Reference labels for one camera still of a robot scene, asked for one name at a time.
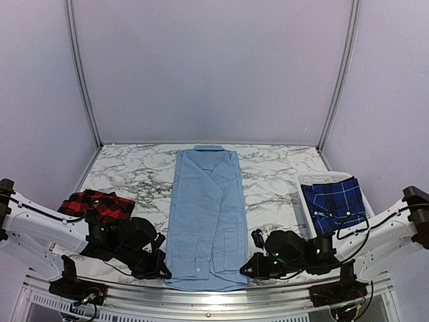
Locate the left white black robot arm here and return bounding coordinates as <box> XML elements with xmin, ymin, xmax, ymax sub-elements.
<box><xmin>1</xmin><ymin>178</ymin><xmax>172</xmax><ymax>299</ymax></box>

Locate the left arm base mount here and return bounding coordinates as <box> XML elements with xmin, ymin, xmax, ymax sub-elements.
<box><xmin>49</xmin><ymin>281</ymin><xmax>107</xmax><ymax>305</ymax></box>

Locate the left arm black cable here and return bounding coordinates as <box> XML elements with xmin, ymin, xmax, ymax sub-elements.
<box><xmin>6</xmin><ymin>194</ymin><xmax>91</xmax><ymax>222</ymax></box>

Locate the aluminium front frame rail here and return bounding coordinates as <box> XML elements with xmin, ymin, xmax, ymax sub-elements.
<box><xmin>13</xmin><ymin>264</ymin><xmax>403</xmax><ymax>322</ymax></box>

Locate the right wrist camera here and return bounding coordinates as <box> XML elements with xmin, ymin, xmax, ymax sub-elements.
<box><xmin>251</xmin><ymin>229</ymin><xmax>265</xmax><ymax>250</ymax></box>

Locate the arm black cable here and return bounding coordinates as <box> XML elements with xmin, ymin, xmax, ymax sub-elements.
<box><xmin>336</xmin><ymin>213</ymin><xmax>373</xmax><ymax>262</ymax></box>
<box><xmin>6</xmin><ymin>194</ymin><xmax>91</xmax><ymax>222</ymax></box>

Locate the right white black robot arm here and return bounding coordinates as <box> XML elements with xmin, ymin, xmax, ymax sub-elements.
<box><xmin>240</xmin><ymin>186</ymin><xmax>428</xmax><ymax>301</ymax></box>

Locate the blue plaid shirt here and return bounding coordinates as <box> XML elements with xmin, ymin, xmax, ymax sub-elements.
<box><xmin>301</xmin><ymin>177</ymin><xmax>367</xmax><ymax>235</ymax></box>

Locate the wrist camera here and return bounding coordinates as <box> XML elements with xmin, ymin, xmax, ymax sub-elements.
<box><xmin>150</xmin><ymin>233</ymin><xmax>166</xmax><ymax>252</ymax></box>
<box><xmin>251</xmin><ymin>229</ymin><xmax>265</xmax><ymax>250</ymax></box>

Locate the white plastic basket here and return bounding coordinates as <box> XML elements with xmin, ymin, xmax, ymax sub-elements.
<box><xmin>295</xmin><ymin>171</ymin><xmax>375</xmax><ymax>238</ymax></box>

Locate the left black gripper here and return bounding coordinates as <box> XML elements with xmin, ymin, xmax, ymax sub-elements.
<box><xmin>116</xmin><ymin>246</ymin><xmax>172</xmax><ymax>280</ymax></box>

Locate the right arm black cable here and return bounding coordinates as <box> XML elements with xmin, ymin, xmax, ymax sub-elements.
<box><xmin>336</xmin><ymin>213</ymin><xmax>373</xmax><ymax>262</ymax></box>

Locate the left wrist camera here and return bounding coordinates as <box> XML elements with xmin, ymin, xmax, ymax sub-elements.
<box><xmin>150</xmin><ymin>233</ymin><xmax>166</xmax><ymax>252</ymax></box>

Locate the light blue long sleeve shirt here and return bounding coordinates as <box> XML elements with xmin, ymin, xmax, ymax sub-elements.
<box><xmin>165</xmin><ymin>146</ymin><xmax>249</xmax><ymax>292</ymax></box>

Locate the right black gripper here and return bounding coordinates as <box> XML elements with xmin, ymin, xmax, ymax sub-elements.
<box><xmin>240</xmin><ymin>252</ymin><xmax>306</xmax><ymax>280</ymax></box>

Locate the right aluminium corner post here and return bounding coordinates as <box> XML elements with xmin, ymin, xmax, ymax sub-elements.
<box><xmin>316</xmin><ymin>0</ymin><xmax>361</xmax><ymax>154</ymax></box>

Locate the red black plaid folded shirt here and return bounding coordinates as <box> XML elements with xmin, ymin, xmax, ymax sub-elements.
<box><xmin>58</xmin><ymin>189</ymin><xmax>135</xmax><ymax>223</ymax></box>

